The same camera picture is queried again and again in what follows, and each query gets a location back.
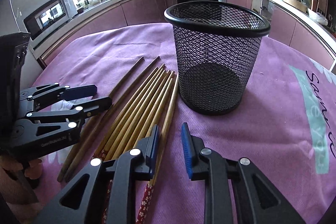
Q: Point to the bamboo chopstick red end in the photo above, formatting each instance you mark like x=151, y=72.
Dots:
x=148, y=193
x=155, y=113
x=124, y=125
x=134, y=113
x=128, y=113
x=133, y=122

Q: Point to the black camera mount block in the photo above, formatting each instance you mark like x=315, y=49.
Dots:
x=12, y=55

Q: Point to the pink cabinets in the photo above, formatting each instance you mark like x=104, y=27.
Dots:
x=109, y=15
x=295, y=29

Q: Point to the pink lower cabinets right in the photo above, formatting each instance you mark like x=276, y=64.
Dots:
x=295, y=29

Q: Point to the pink lower cabinets left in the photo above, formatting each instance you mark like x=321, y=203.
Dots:
x=109, y=15

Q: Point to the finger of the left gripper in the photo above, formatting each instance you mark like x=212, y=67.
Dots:
x=39, y=97
x=78, y=113

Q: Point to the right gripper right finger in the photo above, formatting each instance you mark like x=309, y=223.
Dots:
x=235, y=191

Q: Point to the black mesh utensil holder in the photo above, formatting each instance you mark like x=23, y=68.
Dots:
x=216, y=46

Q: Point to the person's left hand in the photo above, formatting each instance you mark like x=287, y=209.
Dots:
x=16, y=197

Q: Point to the white microwave oven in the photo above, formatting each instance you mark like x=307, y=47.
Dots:
x=48, y=17

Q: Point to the purple floral tablecloth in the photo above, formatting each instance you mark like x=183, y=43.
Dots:
x=285, y=123

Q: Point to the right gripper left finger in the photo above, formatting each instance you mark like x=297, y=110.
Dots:
x=105, y=188

